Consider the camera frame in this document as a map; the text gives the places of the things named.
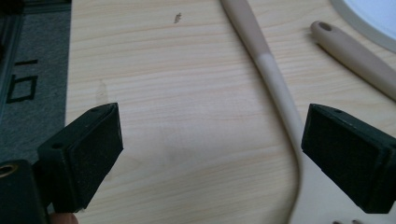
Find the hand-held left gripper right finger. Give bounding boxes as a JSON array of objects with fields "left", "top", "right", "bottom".
[{"left": 301, "top": 103, "right": 396, "bottom": 215}]

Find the white utensil rack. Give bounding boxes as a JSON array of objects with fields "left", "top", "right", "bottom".
[{"left": 330, "top": 0, "right": 396, "bottom": 54}]

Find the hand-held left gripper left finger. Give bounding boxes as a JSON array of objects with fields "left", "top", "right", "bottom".
[{"left": 36, "top": 102, "right": 124, "bottom": 215}]

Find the black tape square outline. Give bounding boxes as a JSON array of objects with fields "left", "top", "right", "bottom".
[{"left": 6, "top": 74, "right": 39, "bottom": 105}]

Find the beige solid spatula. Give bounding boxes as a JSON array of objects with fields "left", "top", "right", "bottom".
[{"left": 310, "top": 20, "right": 396, "bottom": 102}]

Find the black tape strip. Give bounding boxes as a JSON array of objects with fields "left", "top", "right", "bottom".
[{"left": 13, "top": 59, "right": 39, "bottom": 66}]

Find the beige slotted spatula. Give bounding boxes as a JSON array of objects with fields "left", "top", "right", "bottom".
[{"left": 219, "top": 0, "right": 375, "bottom": 224}]

